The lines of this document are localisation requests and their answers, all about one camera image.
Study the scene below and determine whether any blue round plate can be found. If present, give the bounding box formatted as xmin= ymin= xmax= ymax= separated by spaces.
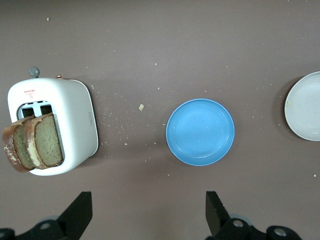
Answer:
xmin=165 ymin=98 xmax=236 ymax=167

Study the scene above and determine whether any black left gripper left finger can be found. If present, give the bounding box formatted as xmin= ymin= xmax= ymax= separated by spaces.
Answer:
xmin=0 ymin=191 xmax=94 ymax=240

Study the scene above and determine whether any brown bread slice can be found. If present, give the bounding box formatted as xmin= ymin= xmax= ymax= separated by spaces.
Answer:
xmin=23 ymin=112 xmax=64 ymax=170
xmin=1 ymin=115 xmax=36 ymax=173

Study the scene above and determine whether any beige round plate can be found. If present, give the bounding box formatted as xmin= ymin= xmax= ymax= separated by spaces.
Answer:
xmin=284 ymin=71 xmax=320 ymax=142

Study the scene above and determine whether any white two-slot toaster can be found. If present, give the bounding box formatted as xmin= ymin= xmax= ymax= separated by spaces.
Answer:
xmin=6 ymin=66 xmax=99 ymax=177

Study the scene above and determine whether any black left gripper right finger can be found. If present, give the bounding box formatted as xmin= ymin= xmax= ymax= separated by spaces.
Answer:
xmin=205 ymin=190 xmax=302 ymax=240

